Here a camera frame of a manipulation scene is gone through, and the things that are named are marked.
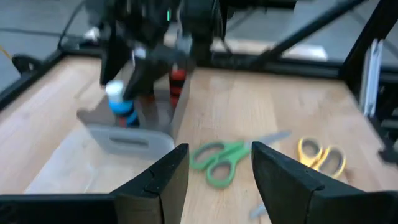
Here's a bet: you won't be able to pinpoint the yellow hanging cable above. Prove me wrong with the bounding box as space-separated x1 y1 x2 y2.
0 44 13 60

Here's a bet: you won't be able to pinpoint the yellow handled scissors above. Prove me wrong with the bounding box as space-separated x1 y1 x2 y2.
297 136 347 180

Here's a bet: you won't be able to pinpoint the black aluminium rig frame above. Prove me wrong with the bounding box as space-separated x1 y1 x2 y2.
0 0 398 166

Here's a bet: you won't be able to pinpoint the blue paint bottle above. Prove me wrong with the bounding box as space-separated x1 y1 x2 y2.
104 80 140 128

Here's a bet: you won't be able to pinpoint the clear plastic bin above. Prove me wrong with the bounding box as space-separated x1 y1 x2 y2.
24 124 175 195

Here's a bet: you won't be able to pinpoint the blue handled scissors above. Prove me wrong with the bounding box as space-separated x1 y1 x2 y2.
248 203 269 220

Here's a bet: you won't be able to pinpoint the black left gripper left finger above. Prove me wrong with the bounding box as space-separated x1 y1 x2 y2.
113 142 190 224

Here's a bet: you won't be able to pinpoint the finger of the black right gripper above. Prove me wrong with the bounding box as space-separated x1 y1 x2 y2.
99 29 132 87
123 51 189 101

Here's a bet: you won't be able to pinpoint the dark grey plastic bin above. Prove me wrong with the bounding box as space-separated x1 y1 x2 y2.
76 60 193 141

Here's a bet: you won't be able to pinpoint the white printed paper sheet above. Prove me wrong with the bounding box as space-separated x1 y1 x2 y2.
273 43 329 62

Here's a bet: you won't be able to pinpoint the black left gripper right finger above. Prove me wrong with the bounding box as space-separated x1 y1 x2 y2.
251 141 358 224

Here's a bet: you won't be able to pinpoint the green handled scissors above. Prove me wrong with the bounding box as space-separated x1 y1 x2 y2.
189 130 292 189

